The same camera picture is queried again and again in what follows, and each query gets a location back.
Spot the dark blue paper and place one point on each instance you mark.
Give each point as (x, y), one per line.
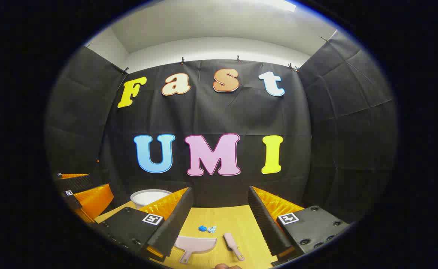
(202, 228)

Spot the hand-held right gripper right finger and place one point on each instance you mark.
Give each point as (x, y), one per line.
(265, 220)

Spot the light blue paper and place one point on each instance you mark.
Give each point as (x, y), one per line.
(211, 229)

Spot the white ribbed garbage bin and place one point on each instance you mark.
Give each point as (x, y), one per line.
(146, 198)

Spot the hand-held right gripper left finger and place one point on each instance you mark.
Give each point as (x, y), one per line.
(174, 224)

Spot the small light purple broom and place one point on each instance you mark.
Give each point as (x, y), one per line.
(230, 242)

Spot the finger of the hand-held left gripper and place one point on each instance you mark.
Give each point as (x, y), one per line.
(93, 200)
(75, 183)

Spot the yellow wooden desktop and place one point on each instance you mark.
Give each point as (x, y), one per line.
(220, 216)

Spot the light purple plastic dustpan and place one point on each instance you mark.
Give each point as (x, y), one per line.
(196, 243)

